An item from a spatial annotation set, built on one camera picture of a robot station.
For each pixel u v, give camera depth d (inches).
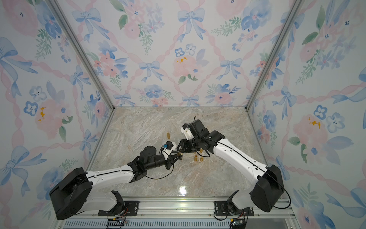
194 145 25.1
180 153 29.8
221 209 28.8
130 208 29.1
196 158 34.9
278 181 16.4
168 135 39.6
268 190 15.7
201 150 25.9
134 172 23.4
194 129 23.9
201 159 35.5
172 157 28.2
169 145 26.2
